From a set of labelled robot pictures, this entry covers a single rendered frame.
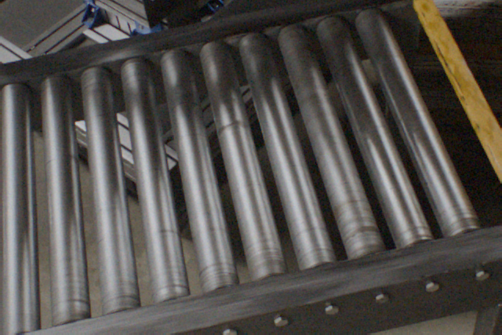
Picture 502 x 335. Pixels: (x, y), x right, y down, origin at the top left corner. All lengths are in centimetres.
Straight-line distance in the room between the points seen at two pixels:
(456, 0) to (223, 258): 91
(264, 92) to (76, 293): 41
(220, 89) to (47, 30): 115
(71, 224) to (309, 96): 39
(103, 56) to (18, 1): 117
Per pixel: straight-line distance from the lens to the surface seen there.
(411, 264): 106
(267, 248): 108
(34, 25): 241
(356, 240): 108
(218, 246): 109
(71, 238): 115
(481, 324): 130
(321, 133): 119
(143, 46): 136
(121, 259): 111
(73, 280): 111
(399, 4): 140
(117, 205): 116
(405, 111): 122
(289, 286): 105
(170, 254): 110
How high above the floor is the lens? 171
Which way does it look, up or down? 51 degrees down
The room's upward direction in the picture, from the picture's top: 9 degrees counter-clockwise
